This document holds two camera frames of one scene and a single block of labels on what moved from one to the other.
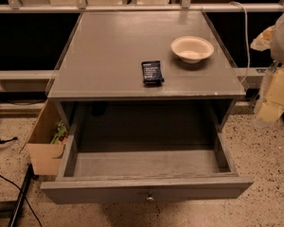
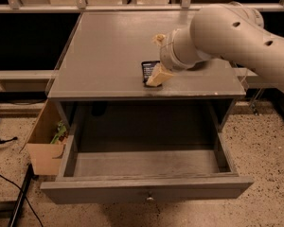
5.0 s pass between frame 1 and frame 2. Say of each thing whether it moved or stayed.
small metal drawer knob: stayed
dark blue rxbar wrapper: stayed
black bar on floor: stayed
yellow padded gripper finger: moved
